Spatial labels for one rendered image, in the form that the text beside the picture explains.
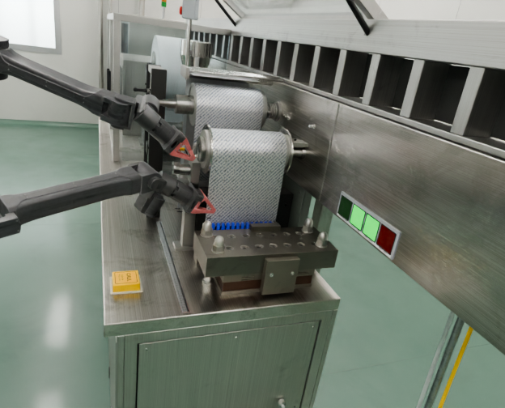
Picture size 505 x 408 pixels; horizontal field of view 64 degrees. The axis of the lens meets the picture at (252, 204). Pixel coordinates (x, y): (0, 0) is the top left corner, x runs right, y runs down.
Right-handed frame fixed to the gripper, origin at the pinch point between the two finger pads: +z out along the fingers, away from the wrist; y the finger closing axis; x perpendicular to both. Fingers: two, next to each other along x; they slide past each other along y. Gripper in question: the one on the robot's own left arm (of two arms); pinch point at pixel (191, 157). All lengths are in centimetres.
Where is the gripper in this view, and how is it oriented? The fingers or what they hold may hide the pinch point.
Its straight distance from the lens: 122.5
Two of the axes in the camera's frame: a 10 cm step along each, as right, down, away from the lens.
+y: 3.5, 4.0, -8.5
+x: 6.9, -7.2, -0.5
